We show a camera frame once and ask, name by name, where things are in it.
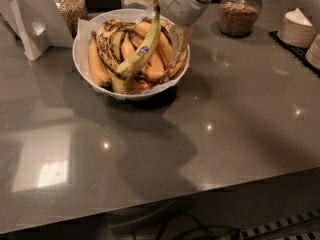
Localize greenish yellow stickered banana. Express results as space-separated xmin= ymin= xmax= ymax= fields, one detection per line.
xmin=116 ymin=6 xmax=161 ymax=79

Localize orange yellow banana centre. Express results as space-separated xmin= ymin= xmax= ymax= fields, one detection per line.
xmin=135 ymin=18 xmax=173 ymax=67

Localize spotted brown banana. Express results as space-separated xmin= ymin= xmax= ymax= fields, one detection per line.
xmin=96 ymin=18 xmax=122 ymax=72

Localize yellow banana at left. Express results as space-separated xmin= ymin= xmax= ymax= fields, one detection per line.
xmin=88 ymin=31 xmax=111 ymax=87

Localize black rubber mat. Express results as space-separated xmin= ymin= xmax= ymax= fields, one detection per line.
xmin=268 ymin=31 xmax=320 ymax=78

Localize white bowl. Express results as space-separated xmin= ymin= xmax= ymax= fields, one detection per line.
xmin=73 ymin=9 xmax=190 ymax=101

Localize black white striped strip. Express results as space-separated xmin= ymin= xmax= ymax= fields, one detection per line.
xmin=218 ymin=207 xmax=320 ymax=240

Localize glass jar of grains left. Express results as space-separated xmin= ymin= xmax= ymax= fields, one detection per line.
xmin=54 ymin=0 xmax=88 ymax=37

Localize glass jar of grains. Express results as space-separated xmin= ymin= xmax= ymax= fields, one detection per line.
xmin=54 ymin=0 xmax=88 ymax=37
xmin=218 ymin=0 xmax=262 ymax=37

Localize glass jar of grains right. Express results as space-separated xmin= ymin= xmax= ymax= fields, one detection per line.
xmin=218 ymin=0 xmax=262 ymax=37

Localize black cables under table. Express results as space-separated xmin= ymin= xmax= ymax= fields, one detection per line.
xmin=128 ymin=200 xmax=241 ymax=240

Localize dark spotted banana at right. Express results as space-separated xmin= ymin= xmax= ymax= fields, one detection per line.
xmin=160 ymin=51 xmax=187 ymax=83

